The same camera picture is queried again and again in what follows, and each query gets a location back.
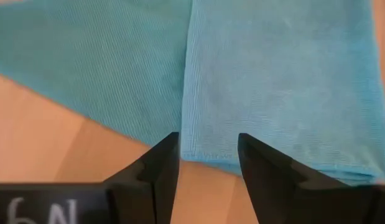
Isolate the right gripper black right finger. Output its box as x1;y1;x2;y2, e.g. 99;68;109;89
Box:
238;133;376;224

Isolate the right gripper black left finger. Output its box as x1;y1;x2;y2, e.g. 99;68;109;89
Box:
103;132;180;224

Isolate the light blue microfiber towel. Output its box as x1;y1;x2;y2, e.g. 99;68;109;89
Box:
179;0;385;187

